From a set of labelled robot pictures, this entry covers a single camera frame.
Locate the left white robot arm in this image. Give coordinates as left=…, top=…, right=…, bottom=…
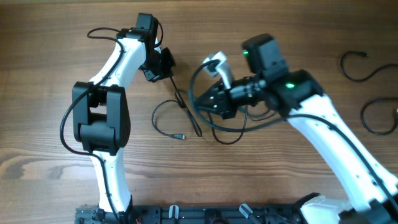
left=69, top=13, right=175, bottom=223

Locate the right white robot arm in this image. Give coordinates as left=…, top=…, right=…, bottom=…
left=189, top=34, right=397, bottom=223

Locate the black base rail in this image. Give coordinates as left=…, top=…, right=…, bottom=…
left=74, top=203, right=304, bottom=224

